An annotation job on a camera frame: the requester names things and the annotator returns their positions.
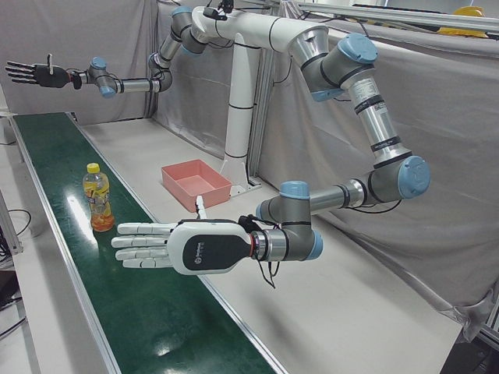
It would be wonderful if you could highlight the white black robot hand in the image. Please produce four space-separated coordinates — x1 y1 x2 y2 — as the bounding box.
111 196 253 276

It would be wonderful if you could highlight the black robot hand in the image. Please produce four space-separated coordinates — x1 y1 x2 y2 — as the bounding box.
5 54 71 89

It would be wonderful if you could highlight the yellow cap orange drink bottle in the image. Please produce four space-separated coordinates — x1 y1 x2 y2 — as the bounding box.
82 163 116 233

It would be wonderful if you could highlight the pink plastic basket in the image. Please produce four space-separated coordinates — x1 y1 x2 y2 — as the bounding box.
161 158 233 213

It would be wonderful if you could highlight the grey back curtain cloth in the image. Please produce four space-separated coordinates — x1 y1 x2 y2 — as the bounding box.
0 0 159 125

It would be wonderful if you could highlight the green conveyor belt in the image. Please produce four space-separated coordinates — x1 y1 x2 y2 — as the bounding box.
9 111 289 374

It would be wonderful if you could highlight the white robot torso column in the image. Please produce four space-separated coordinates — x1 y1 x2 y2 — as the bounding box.
190 5 331 198

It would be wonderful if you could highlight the grey side curtain cloth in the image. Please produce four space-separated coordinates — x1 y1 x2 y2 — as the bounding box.
155 0 499 346

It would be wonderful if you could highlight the aluminium overhead beam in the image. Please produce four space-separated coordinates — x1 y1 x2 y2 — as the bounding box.
278 0 499 35

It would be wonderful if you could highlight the yellow hard hat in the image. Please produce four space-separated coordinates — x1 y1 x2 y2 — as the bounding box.
451 5 487 19
435 26 490 40

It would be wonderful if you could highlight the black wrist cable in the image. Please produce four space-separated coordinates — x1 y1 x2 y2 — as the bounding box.
237 213 282 290

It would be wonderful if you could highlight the aluminium frame post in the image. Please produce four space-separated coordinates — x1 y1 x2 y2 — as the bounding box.
248 48 274 189

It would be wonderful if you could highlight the black floor cable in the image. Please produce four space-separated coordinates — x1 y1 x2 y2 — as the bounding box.
0 208 32 239

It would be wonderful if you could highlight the aluminium frame leg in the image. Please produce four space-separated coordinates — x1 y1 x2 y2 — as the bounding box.
0 189 24 256

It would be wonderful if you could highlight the black head camera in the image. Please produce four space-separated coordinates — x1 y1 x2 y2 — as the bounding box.
202 0 235 22

